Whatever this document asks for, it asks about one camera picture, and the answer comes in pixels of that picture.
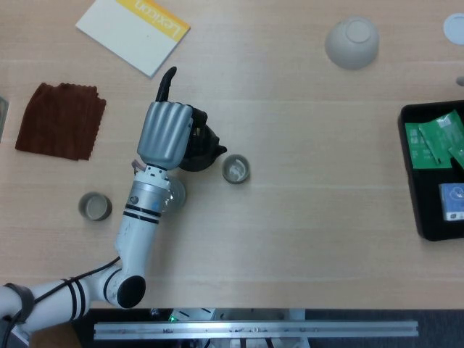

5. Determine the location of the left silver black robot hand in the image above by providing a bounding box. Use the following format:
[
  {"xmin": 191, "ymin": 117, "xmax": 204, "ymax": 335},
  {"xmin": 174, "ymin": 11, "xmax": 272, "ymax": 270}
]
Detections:
[{"xmin": 136, "ymin": 67, "xmax": 210, "ymax": 170}]

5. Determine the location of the black cast iron teapot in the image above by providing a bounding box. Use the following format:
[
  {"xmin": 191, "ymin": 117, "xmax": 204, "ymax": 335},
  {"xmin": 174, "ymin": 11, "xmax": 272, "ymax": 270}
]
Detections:
[{"xmin": 179, "ymin": 108, "xmax": 228, "ymax": 173}]

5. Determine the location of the dark green cup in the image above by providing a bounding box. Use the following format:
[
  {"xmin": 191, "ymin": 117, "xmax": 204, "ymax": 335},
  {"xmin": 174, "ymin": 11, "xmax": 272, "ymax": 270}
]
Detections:
[
  {"xmin": 221, "ymin": 154, "xmax": 252, "ymax": 185},
  {"xmin": 78, "ymin": 191, "xmax": 113, "ymax": 223}
]

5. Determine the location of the grey round table cap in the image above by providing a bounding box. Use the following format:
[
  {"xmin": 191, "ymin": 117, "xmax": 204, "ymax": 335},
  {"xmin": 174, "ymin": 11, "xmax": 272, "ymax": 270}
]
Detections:
[{"xmin": 442, "ymin": 13, "xmax": 464, "ymax": 45}]

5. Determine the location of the shallow beige cup with knob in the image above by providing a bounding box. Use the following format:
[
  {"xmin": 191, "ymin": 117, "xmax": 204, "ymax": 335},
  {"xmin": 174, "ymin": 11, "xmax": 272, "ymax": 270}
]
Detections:
[{"xmin": 161, "ymin": 179, "xmax": 187, "ymax": 215}]

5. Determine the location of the white yellow Lexicon booklet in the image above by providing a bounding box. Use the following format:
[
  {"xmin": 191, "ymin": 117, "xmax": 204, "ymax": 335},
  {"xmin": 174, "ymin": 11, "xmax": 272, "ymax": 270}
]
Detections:
[{"xmin": 75, "ymin": 0, "xmax": 191, "ymax": 79}]

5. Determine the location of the brown folded cloth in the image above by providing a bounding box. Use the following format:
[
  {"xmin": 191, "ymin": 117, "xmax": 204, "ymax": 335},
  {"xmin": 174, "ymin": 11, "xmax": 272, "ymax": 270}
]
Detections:
[{"xmin": 14, "ymin": 82, "xmax": 107, "ymax": 162}]

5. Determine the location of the beige upturned bowl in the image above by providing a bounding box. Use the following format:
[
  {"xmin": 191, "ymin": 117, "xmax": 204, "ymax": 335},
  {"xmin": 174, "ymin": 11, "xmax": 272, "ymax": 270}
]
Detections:
[{"xmin": 324, "ymin": 16, "xmax": 380, "ymax": 70}]

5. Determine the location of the blue tissue pack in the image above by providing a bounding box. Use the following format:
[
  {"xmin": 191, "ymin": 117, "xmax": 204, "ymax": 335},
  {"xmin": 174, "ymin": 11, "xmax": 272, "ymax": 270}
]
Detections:
[{"xmin": 438, "ymin": 183, "xmax": 464, "ymax": 221}]

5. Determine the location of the black plastic tray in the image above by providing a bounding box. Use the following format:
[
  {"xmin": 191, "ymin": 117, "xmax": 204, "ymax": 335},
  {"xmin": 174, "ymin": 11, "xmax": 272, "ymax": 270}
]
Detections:
[{"xmin": 398, "ymin": 102, "xmax": 464, "ymax": 242}]

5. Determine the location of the green picture card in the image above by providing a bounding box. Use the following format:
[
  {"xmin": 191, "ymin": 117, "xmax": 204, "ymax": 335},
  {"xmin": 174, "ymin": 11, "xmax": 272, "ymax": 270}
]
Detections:
[{"xmin": 0, "ymin": 94, "xmax": 11, "ymax": 142}]

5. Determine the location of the brown box beside robot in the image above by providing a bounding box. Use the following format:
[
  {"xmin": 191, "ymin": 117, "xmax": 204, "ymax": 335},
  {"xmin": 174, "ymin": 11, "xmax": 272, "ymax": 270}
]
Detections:
[{"xmin": 30, "ymin": 322, "xmax": 81, "ymax": 348}]

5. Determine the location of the dark arm cable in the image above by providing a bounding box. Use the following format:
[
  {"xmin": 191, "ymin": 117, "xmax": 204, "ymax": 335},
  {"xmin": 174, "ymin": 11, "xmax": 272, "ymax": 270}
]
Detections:
[{"xmin": 0, "ymin": 255, "xmax": 123, "ymax": 345}]

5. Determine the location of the aluminium profile rail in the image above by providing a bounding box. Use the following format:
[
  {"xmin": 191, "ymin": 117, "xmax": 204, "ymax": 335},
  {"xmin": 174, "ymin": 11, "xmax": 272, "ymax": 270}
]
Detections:
[{"xmin": 93, "ymin": 319, "xmax": 420, "ymax": 341}]

